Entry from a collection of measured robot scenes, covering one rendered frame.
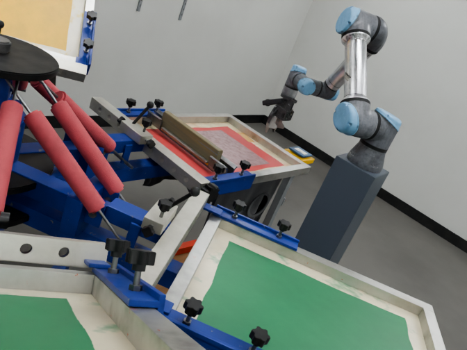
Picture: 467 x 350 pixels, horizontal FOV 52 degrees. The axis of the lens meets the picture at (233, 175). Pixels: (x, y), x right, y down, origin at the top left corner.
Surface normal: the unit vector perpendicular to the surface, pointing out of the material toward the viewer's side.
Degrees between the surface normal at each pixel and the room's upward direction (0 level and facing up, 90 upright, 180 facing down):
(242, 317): 0
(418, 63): 90
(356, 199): 90
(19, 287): 58
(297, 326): 0
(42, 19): 32
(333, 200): 90
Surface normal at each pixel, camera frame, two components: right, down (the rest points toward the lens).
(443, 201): -0.63, 0.10
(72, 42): 0.45, -0.46
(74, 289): 0.43, -0.03
